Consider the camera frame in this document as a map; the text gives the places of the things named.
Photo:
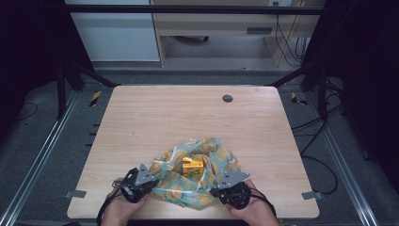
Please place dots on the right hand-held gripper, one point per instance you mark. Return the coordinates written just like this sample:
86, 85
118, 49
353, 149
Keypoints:
235, 194

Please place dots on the yellow box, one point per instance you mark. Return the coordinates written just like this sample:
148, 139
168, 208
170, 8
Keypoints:
193, 168

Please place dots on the grey metal table bracket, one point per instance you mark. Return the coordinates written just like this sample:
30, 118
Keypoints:
312, 195
75, 194

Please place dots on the black metal stand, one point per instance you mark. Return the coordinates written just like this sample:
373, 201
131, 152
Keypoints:
61, 88
322, 91

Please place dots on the aluminium floor rail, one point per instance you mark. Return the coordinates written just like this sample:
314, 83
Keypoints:
345, 166
37, 160

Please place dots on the black curtain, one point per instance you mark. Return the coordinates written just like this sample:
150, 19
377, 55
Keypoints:
367, 62
28, 47

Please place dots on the white cabinet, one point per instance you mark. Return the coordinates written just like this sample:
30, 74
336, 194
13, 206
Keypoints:
116, 34

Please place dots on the yellow black striped tape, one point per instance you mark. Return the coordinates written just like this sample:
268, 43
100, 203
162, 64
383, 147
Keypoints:
95, 98
296, 99

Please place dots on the person's right hand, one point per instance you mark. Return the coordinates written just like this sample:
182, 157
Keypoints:
258, 213

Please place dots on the person's left hand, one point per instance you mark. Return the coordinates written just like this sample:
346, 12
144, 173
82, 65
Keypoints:
119, 212

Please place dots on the teal fruit print bag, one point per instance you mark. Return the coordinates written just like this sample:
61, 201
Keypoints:
175, 188

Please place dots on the light wooden desk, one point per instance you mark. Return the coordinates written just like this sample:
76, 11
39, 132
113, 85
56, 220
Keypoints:
213, 23

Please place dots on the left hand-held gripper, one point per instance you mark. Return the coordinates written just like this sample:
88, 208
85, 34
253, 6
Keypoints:
138, 185

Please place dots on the black horizontal frame bar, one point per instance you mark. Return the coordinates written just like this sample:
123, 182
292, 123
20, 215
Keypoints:
188, 9

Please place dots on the grey round table grommet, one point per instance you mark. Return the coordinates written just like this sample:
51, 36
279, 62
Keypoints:
227, 98

